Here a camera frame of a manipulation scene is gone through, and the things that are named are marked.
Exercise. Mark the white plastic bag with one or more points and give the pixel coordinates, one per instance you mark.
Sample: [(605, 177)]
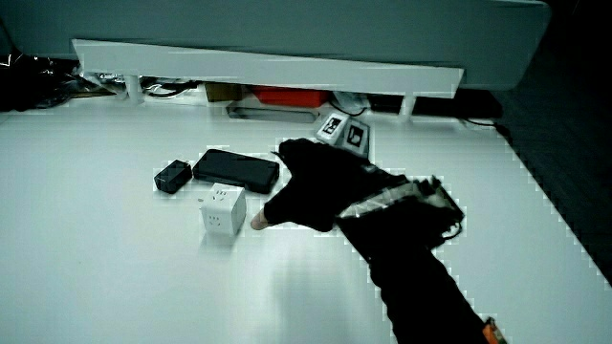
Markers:
[(350, 101)]

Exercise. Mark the brown box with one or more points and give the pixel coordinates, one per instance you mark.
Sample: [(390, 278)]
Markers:
[(223, 92)]

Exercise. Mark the person's right forearm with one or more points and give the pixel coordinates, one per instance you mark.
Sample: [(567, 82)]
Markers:
[(421, 286)]

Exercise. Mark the person's right hand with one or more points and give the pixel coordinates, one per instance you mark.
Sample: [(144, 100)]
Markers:
[(320, 186)]

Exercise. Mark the black charger adapter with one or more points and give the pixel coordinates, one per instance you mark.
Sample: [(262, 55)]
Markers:
[(172, 176)]

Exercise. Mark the black smartphone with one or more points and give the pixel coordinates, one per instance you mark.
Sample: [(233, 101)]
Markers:
[(236, 169)]

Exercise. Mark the white cube socket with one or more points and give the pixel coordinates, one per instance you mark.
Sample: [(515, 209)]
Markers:
[(224, 210)]

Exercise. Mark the grey flat tray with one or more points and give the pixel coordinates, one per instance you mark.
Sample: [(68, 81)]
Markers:
[(272, 114)]

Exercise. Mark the white desk shelf riser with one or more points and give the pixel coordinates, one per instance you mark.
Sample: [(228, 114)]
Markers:
[(268, 67)]

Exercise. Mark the grey panel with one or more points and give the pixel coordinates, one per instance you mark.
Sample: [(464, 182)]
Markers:
[(287, 24)]

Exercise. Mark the black plastic bag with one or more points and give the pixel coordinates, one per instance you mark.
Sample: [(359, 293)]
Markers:
[(33, 81)]

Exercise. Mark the red box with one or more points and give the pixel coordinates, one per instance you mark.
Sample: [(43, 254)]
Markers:
[(291, 96)]

